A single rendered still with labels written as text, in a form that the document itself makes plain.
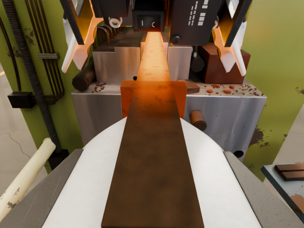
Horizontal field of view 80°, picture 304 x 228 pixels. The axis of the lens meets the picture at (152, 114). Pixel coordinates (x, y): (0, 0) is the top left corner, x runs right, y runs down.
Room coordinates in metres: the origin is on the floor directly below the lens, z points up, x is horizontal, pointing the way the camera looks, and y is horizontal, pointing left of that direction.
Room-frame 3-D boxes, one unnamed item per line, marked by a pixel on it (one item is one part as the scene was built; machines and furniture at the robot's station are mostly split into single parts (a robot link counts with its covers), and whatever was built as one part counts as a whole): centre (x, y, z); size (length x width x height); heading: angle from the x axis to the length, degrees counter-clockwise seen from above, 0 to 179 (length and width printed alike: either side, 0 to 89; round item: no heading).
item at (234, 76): (0.44, -0.16, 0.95); 0.12 x 0.09 x 0.07; 0
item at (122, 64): (0.59, 0.02, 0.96); 0.42 x 0.20 x 0.09; 0
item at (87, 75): (0.52, 0.14, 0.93); 0.40 x 0.03 x 0.03; 0
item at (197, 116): (0.30, -0.09, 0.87); 0.04 x 0.03 x 0.03; 0
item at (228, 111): (0.60, -0.03, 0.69); 0.56 x 0.38 x 0.45; 0
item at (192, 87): (0.35, -0.07, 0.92); 0.04 x 0.03 x 0.01; 17
